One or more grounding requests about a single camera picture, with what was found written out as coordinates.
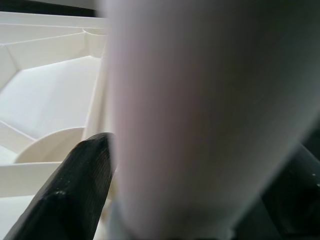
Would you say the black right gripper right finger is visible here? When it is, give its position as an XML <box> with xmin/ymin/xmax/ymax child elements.
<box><xmin>232</xmin><ymin>142</ymin><xmax>320</xmax><ymax>240</ymax></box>

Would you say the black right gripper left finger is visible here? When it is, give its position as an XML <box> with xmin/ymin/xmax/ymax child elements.
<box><xmin>0</xmin><ymin>132</ymin><xmax>117</xmax><ymax>240</ymax></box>

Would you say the white plastic table top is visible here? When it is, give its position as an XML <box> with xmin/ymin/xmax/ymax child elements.
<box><xmin>0</xmin><ymin>11</ymin><xmax>121</xmax><ymax>240</ymax></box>

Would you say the white plastic table leg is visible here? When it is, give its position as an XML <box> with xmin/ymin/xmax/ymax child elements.
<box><xmin>99</xmin><ymin>0</ymin><xmax>320</xmax><ymax>240</ymax></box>

